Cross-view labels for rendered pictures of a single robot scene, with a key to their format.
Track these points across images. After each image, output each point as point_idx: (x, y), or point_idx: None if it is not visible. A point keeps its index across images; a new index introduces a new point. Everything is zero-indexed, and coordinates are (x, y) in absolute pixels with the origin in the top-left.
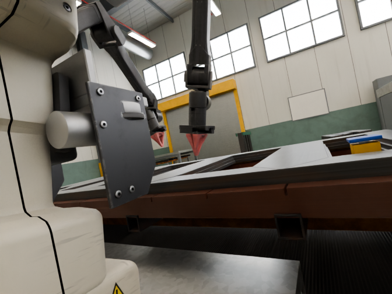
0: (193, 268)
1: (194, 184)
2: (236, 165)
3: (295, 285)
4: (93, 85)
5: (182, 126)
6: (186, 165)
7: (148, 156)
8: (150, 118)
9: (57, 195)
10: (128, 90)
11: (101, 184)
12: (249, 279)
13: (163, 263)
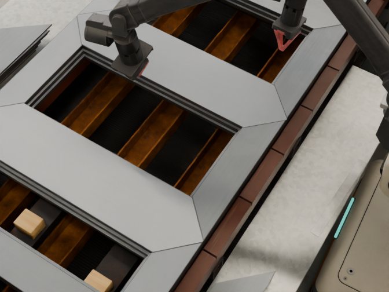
0: (345, 115)
1: (319, 72)
2: None
3: (373, 74)
4: None
5: (294, 32)
6: (55, 78)
7: None
8: (139, 43)
9: (187, 263)
10: None
11: (176, 194)
12: (363, 90)
13: (332, 134)
